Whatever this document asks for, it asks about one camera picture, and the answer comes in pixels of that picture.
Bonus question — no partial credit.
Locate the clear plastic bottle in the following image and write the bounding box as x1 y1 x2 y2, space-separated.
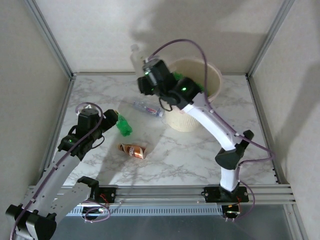
129 44 149 79

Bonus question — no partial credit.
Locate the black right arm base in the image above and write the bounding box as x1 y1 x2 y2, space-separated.
202 186 250 204

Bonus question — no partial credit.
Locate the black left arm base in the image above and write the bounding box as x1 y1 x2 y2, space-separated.
89 186 118 204

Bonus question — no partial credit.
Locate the beige waste bin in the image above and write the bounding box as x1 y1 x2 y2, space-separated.
163 56 223 133

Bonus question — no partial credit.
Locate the clear bottle red blue label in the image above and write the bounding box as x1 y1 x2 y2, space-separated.
132 100 165 118

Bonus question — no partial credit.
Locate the brown orange drink pouch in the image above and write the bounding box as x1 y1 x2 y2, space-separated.
117 142 147 160

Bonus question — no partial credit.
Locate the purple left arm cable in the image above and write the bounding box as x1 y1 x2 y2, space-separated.
9 101 105 240

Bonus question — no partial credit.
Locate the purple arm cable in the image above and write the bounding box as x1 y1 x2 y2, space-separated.
146 38 276 166
9 101 105 240

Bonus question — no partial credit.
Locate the aluminium side rail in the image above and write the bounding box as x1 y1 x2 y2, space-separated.
39 74 76 176
246 74 281 184

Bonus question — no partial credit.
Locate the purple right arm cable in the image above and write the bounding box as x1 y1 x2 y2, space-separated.
146 38 276 166

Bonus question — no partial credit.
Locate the aluminium back rail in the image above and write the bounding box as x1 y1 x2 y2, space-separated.
72 71 249 77

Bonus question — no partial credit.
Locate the aluminium front rail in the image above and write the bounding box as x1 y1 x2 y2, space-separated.
28 184 294 206

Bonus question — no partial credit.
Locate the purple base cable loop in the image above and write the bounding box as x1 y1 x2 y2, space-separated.
221 181 256 223
80 199 111 224

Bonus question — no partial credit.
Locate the perforated grey cable duct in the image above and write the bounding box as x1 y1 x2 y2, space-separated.
66 203 224 216

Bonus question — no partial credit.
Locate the aluminium frame post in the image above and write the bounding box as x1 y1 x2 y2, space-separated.
246 0 296 79
24 0 77 79

